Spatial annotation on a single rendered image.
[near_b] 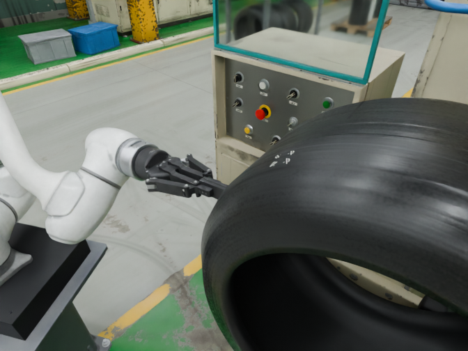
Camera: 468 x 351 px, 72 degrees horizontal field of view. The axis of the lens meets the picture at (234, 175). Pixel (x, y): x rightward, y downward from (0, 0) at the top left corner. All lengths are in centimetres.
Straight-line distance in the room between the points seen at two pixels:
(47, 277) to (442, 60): 116
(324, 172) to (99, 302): 178
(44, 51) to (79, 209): 499
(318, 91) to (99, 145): 66
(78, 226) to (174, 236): 144
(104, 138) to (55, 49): 495
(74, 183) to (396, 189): 65
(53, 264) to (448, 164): 114
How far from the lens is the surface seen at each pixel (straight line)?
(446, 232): 31
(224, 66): 127
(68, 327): 157
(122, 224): 235
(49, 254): 128
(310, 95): 109
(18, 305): 119
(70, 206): 78
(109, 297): 201
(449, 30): 60
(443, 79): 62
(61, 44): 573
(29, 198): 129
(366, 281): 88
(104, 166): 78
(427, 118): 43
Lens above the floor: 162
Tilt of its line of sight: 38 degrees down
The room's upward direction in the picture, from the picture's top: straight up
